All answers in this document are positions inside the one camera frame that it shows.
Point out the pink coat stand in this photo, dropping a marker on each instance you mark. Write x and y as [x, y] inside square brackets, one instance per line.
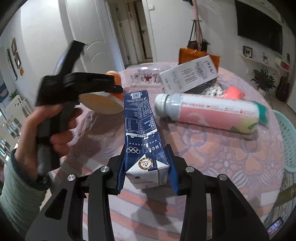
[199, 36]

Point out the patterned pink tablecloth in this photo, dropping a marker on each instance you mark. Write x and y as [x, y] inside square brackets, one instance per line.
[254, 163]

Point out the heart pattern paper bag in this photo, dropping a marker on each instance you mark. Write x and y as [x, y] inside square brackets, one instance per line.
[214, 90]

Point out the blue milk carton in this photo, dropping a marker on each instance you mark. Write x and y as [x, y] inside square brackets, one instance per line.
[145, 163]

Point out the green sleeve left forearm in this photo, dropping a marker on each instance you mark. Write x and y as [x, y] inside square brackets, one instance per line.
[20, 198]

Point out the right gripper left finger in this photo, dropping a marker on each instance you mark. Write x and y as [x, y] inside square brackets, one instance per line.
[61, 217]

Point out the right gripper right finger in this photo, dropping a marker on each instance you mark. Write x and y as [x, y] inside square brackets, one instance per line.
[213, 202]

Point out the potted green plant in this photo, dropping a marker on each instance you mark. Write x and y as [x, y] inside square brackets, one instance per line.
[263, 80]

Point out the black hanging bag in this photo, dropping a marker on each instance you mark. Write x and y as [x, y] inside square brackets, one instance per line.
[204, 45]

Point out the light blue laundry basket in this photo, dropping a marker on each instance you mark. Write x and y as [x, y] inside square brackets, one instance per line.
[289, 137]

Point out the framed butterfly picture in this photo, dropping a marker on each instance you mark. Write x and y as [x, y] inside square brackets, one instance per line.
[247, 52]

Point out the person's left hand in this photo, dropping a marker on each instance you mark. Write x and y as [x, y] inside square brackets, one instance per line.
[26, 152]

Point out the black guitar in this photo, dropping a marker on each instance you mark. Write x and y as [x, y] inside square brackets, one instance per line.
[282, 90]

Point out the pink tissue pack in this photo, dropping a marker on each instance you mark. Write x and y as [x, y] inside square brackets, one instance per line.
[233, 93]

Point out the brown hanging bag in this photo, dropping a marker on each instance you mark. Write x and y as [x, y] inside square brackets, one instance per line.
[193, 43]

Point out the white door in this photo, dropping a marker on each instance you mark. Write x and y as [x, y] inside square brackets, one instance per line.
[91, 23]

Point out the black wall television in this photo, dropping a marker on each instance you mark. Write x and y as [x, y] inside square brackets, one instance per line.
[259, 27]

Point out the teal tissue pack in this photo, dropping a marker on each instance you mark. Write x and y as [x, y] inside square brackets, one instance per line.
[263, 114]

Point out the pink white drink bottle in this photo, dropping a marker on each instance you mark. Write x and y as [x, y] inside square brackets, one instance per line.
[238, 116]

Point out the orange snack bag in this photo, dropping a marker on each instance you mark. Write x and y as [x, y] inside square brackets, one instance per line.
[186, 55]

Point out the white wall shelf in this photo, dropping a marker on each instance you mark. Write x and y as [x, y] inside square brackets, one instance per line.
[284, 66]

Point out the orange paper cup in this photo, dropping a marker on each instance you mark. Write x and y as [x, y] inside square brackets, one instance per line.
[103, 102]

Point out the white rectangular box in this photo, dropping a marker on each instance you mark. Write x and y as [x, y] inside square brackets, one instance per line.
[189, 75]

